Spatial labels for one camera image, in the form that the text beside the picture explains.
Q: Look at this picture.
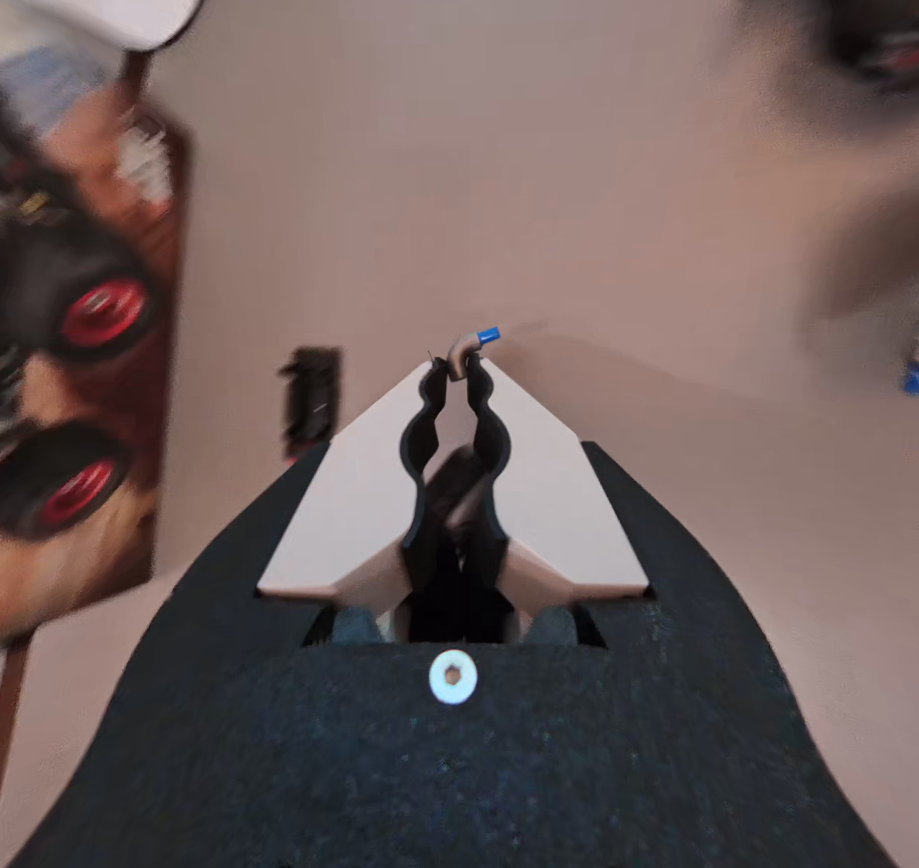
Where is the Lego Technic instruction booklet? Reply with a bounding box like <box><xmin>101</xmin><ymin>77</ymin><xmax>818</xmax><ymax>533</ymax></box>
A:
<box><xmin>0</xmin><ymin>49</ymin><xmax>196</xmax><ymax>643</ymax></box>

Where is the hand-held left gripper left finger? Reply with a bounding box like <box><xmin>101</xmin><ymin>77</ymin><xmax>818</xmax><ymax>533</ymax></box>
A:
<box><xmin>256</xmin><ymin>358</ymin><xmax>448</xmax><ymax>609</ymax></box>

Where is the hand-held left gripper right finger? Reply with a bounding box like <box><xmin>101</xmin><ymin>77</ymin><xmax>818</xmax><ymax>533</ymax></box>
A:
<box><xmin>463</xmin><ymin>354</ymin><xmax>651</xmax><ymax>609</ymax></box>

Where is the black lego beam piece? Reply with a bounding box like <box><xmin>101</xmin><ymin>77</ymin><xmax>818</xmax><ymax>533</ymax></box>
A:
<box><xmin>279</xmin><ymin>346</ymin><xmax>343</xmax><ymax>465</ymax></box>

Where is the grey lego connector piece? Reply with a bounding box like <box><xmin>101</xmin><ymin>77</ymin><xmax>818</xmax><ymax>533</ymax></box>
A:
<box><xmin>447</xmin><ymin>327</ymin><xmax>502</xmax><ymax>382</ymax></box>

